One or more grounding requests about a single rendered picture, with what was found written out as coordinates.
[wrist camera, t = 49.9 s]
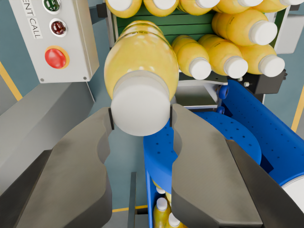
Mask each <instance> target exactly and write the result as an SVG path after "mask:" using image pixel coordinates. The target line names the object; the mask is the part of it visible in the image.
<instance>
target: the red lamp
mask: <svg viewBox="0 0 304 228"><path fill-rule="evenodd" d="M51 30H52V32H53V33H54V34H56V35H62V34H64V32H65V27H64V25H63V23H61V22H60V21H54V22H52V24H51Z"/></svg>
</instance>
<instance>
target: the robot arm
mask: <svg viewBox="0 0 304 228"><path fill-rule="evenodd" d="M170 127H172V129H173V130H174V141H173V149H174V151H175V152H176V154H177V155H178V157H177V159H176V160H175V161H174V162H173V164H172V179H171V211H172V214H173V215H174V217H175V218H176V219H178V220H179V221H180V222H182V223H183V224H184V225H185V226H187V227H188V228H304V213H303V211H302V210H301V209H300V208H299V206H298V205H297V204H296V203H295V202H294V201H293V199H292V198H291V197H290V196H289V195H288V194H287V193H286V192H285V190H284V189H283V188H282V187H281V186H280V185H279V184H278V183H277V182H276V181H275V180H274V179H273V178H272V177H271V176H270V175H269V174H268V173H267V172H266V171H265V170H264V169H263V168H262V167H261V166H260V165H259V164H258V163H257V162H256V161H255V160H253V159H252V158H251V157H250V156H249V155H248V154H247V153H246V152H245V151H244V150H243V149H242V148H241V147H240V146H239V145H238V144H237V143H236V142H235V141H234V140H227V139H226V138H225V137H224V136H223V135H222V134H221V133H220V132H219V131H218V130H217V129H216V128H215V127H214V126H213V125H211V124H210V123H208V122H207V121H205V120H204V119H202V118H201V117H199V116H198V115H196V114H194V113H193V112H191V111H189V110H188V109H186V108H185V107H183V106H181V105H180V104H171V105H170ZM112 130H114V121H113V118H112V113H111V108H110V107H103V108H101V109H100V110H98V111H97V112H95V113H94V114H92V115H91V116H90V117H88V118H87V119H85V120H84V121H82V122H81V123H80V124H78V125H77V126H75V127H74V128H73V129H72V130H70V131H69V132H68V133H67V134H66V135H65V136H64V137H63V138H62V139H61V140H60V141H59V142H58V143H57V144H56V145H55V146H54V147H53V148H52V149H50V150H44V151H43V152H42V153H41V154H40V155H39V156H38V157H37V158H36V159H35V160H34V161H33V162H32V163H31V164H30V166H29V167H28V168H27V169H26V170H25V171H24V172H23V173H22V174H21V175H20V176H19V177H18V178H17V179H16V180H15V181H14V182H13V183H12V184H11V185H10V186H9V187H8V189H7V190H6V191H5V192H4V193H3V194H2V195H1V196H0V228H102V227H103V226H104V225H105V224H106V223H108V221H109V220H110V218H111V216H112V190H111V186H110V182H109V177H108V173H107V170H106V167H105V165H104V163H105V161H106V159H107V157H108V156H109V154H110V147H109V141H108V137H109V135H110V133H111V132H112Z"/></svg>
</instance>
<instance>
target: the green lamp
mask: <svg viewBox="0 0 304 228"><path fill-rule="evenodd" d="M43 4H44V6H45V8H46V9H47V10H49V11H51V12H56V11H57V10H58V9H59V3H58V1H57V0H43Z"/></svg>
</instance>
